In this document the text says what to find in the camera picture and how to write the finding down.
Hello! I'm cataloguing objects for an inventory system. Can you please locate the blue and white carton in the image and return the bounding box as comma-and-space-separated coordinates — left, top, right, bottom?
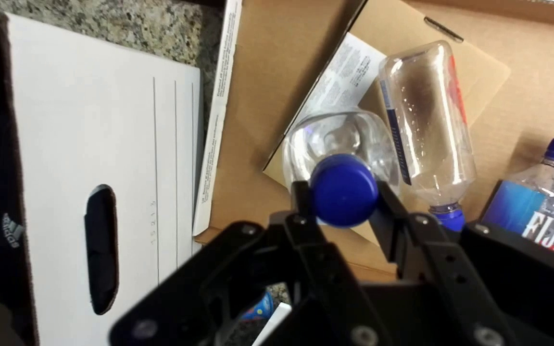
236, 287, 295, 346

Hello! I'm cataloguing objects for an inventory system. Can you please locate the small brown cardboard box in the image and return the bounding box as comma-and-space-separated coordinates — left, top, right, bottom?
262, 0, 514, 194

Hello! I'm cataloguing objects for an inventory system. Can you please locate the flat brown cardboard tray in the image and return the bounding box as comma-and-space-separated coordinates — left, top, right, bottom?
193, 0, 554, 285

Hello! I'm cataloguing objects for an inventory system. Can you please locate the white cardboard storage box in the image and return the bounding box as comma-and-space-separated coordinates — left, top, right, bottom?
0, 12, 205, 346

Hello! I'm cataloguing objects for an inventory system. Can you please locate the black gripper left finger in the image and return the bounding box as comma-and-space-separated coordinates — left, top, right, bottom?
111, 181, 395, 346

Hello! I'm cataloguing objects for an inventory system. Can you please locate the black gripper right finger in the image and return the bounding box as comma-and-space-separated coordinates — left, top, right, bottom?
372, 181, 554, 346

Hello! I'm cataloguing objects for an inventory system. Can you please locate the Fiji water bottle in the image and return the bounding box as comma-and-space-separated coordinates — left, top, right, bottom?
478, 135, 554, 265

